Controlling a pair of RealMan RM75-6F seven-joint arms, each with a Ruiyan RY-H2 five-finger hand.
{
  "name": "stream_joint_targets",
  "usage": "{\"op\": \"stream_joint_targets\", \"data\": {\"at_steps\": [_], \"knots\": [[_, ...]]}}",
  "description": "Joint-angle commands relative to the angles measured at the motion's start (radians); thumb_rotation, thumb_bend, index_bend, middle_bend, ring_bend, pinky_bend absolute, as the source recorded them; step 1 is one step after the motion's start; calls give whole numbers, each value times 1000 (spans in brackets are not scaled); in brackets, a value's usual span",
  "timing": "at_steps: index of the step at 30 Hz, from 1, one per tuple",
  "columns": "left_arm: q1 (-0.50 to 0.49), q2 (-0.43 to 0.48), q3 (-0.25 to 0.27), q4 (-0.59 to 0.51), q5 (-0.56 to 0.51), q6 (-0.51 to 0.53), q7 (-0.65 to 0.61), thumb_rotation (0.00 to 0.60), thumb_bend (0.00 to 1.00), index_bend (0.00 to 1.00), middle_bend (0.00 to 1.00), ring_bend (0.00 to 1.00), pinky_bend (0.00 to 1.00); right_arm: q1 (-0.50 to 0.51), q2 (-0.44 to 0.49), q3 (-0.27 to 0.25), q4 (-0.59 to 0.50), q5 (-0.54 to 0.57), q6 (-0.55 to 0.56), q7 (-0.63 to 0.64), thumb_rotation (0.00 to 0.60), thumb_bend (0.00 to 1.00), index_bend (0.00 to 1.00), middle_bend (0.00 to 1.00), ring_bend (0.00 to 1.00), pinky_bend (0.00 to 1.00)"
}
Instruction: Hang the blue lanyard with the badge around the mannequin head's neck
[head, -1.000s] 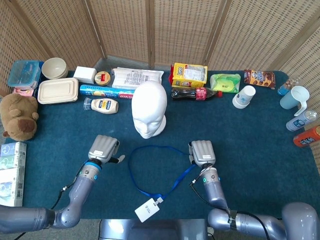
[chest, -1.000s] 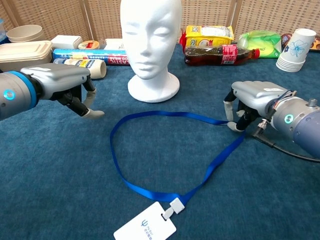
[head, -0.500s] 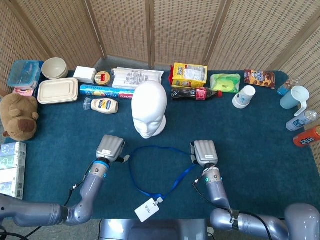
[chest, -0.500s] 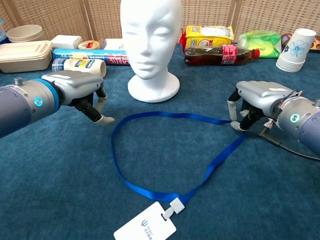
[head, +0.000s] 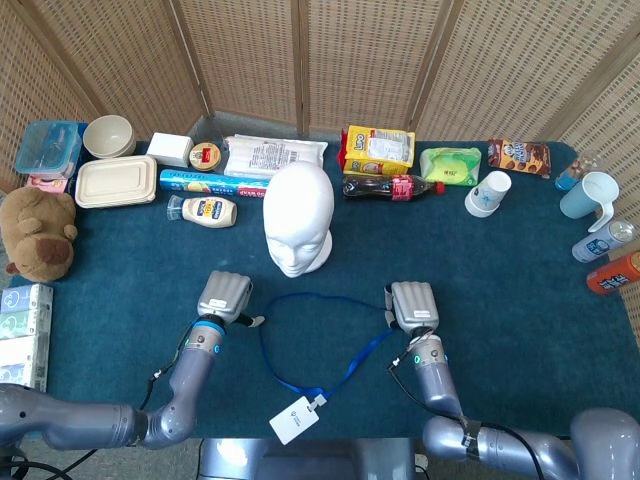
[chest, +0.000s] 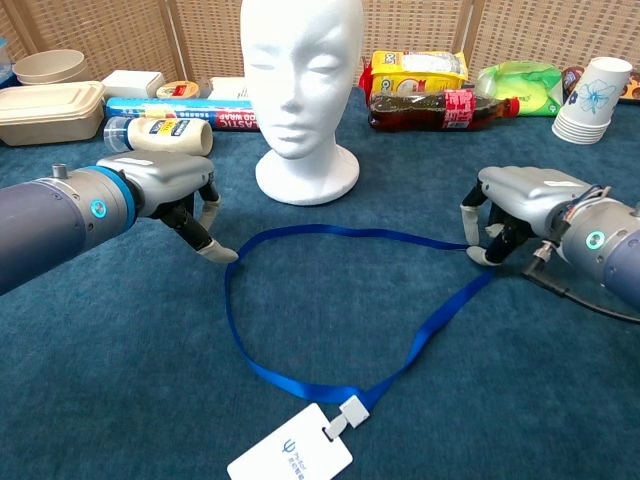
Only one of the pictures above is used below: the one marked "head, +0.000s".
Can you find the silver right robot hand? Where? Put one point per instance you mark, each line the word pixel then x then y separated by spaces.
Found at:
pixel 415 305

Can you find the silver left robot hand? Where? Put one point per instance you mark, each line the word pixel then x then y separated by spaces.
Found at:
pixel 225 295

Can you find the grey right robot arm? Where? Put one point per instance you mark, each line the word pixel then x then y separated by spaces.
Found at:
pixel 440 380

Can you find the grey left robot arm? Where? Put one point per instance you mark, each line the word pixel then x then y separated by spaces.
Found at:
pixel 190 380

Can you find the white foam mannequin head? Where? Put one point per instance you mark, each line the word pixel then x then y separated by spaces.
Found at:
pixel 298 210

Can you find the teal table cloth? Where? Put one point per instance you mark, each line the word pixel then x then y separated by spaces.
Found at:
pixel 200 260

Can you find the mayonnaise squeeze bottle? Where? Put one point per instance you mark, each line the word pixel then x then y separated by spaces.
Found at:
pixel 207 211

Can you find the blue plastic wrap box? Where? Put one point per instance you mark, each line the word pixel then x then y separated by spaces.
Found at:
pixel 210 182

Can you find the cola bottle with red label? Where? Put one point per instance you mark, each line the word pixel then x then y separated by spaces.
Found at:
pixel 380 187

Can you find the white paper cup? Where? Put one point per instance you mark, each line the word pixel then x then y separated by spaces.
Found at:
pixel 487 197

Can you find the round tin with red label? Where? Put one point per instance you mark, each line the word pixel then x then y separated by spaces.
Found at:
pixel 205 156

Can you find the green wet wipes pack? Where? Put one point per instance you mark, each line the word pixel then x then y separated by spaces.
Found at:
pixel 450 166

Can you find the white plastic food package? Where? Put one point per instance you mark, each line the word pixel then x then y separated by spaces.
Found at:
pixel 270 152

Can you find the small white box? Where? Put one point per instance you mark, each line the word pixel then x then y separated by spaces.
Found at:
pixel 169 149

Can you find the beige lidded food container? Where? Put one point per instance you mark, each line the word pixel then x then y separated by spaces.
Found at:
pixel 115 181

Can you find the yellow snack bag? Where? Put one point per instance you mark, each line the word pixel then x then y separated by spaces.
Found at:
pixel 380 150

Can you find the brown chocolate cookie bag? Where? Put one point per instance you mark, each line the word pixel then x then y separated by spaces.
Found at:
pixel 520 157

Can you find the grey robot torso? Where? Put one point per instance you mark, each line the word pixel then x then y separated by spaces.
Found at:
pixel 300 460

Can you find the white and blue drink can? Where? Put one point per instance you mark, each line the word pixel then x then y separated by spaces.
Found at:
pixel 600 244

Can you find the beige round bowl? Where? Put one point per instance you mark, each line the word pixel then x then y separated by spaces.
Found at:
pixel 107 135

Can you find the clear bottle with blue cap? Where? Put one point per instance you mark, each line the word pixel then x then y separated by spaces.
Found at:
pixel 570 177

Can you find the brown plush toy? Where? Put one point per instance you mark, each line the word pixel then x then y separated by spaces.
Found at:
pixel 35 230

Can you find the light blue plastic mug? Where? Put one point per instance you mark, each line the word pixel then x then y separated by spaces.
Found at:
pixel 585 197

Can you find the orange drink can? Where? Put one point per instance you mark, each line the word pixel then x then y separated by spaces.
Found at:
pixel 615 275

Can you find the tissue pack with green print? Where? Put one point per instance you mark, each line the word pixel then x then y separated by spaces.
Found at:
pixel 22 326

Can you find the pink box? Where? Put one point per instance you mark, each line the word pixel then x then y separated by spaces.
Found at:
pixel 47 184

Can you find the clear container with blue lid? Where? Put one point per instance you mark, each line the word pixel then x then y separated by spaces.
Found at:
pixel 47 147

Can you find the wicker folding screen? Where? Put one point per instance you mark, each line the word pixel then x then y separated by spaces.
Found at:
pixel 350 60

